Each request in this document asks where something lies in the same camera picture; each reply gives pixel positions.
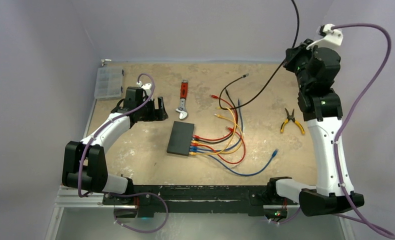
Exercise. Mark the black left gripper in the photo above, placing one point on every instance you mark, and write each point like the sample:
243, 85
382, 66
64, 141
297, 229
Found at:
156, 114

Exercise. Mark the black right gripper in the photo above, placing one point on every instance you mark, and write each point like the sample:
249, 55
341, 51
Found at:
295, 53

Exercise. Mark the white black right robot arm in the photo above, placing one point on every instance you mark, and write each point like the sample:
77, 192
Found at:
315, 67

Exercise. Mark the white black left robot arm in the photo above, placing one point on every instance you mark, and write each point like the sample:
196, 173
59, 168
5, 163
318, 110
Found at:
84, 164

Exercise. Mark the clear plastic organizer box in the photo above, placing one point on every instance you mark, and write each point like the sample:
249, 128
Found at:
109, 81

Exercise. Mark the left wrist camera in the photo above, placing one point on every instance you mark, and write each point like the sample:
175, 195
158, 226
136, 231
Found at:
147, 87

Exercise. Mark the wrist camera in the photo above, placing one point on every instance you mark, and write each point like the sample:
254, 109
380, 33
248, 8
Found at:
331, 38
147, 87

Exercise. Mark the silver adjustable wrench red handle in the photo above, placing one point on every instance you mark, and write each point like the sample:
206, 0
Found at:
181, 109

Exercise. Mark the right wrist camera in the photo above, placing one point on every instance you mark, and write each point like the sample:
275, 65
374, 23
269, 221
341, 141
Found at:
331, 38

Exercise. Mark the black network switch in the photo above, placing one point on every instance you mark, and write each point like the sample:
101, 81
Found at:
180, 138

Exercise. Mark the aluminium frame rail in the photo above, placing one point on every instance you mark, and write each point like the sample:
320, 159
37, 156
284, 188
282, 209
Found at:
75, 218

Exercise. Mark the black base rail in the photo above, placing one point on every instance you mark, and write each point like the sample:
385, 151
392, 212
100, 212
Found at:
253, 200

